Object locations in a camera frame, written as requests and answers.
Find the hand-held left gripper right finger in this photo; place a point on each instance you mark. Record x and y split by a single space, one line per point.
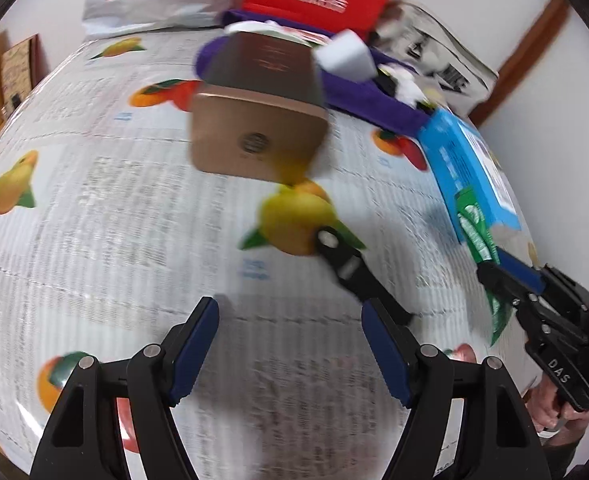
384 350

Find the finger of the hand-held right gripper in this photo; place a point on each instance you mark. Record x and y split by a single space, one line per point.
349 265
521 272

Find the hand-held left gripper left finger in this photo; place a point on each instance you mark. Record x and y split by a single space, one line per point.
197 350

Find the green tissue pack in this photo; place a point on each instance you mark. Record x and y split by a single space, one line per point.
474 230

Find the dark green gift box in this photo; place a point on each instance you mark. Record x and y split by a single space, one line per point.
254 130

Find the person's right hand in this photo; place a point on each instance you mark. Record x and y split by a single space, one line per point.
544 405

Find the blue cardboard box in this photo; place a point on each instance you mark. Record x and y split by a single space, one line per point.
449 160

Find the purple towel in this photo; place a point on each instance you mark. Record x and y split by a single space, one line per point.
364 100

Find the white sock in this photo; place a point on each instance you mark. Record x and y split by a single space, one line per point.
247 27
408 85

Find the white small box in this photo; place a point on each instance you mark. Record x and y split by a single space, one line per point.
347 55

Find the grey waist bag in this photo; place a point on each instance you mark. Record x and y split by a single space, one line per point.
449 70

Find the red covered notebook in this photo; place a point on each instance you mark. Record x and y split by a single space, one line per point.
22 70

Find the wooden door frame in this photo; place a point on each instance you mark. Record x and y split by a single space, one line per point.
519 60

